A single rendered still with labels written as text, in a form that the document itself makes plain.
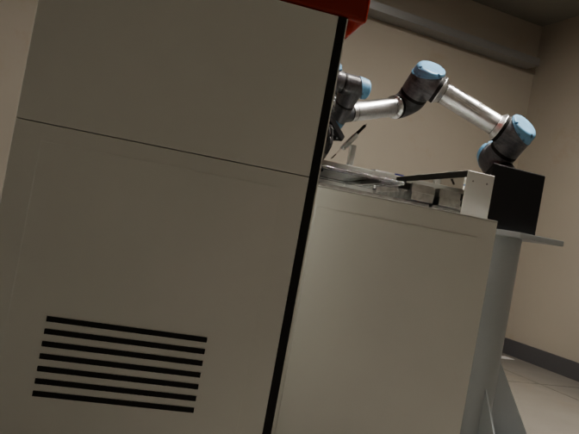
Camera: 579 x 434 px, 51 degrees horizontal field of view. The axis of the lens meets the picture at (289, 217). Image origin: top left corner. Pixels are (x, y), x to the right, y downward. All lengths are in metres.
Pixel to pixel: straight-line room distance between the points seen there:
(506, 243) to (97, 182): 1.56
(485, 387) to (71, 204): 1.67
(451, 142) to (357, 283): 3.34
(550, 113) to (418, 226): 3.58
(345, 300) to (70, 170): 0.82
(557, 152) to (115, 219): 4.13
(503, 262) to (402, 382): 0.77
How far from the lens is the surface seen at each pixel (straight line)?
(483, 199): 1.96
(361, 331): 1.76
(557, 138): 5.15
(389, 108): 2.42
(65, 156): 1.43
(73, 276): 1.44
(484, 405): 2.47
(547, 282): 4.93
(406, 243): 1.78
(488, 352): 2.44
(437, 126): 4.91
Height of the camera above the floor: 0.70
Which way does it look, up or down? 1 degrees up
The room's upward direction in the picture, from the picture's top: 10 degrees clockwise
